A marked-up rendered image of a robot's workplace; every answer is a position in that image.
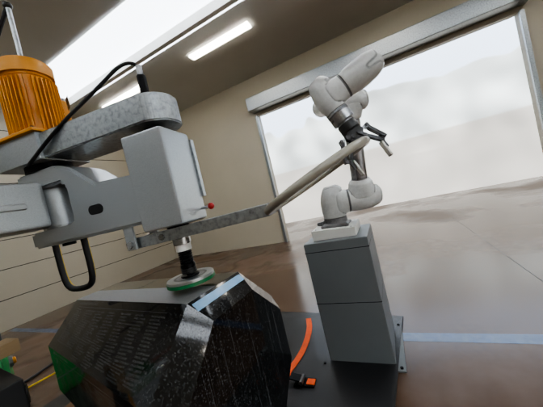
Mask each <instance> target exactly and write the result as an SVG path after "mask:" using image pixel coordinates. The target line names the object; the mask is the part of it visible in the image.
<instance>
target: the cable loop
mask: <svg viewBox="0 0 543 407"><path fill-rule="evenodd" d="M80 240H81V243H82V248H83V252H84V255H85V259H86V264H87V269H88V273H89V282H88V283H87V284H84V285H81V286H75V285H73V284H72V283H71V281H70V280H69V276H68V274H67V271H66V269H65V263H64V260H63V257H62V253H61V247H60V245H54V246H52V248H53V253H54V257H55V259H56V263H57V269H58V271H59V274H60V277H61V281H62V282H63V284H64V286H65V287H66V289H68V290H69V291H72V292H81V291H85V290H87V289H90V288H91V287H93V286H94V284H95V280H96V272H95V264H94V260H93V257H92V253H91V248H90V244H89V241H88V238H83V239H80Z"/></svg>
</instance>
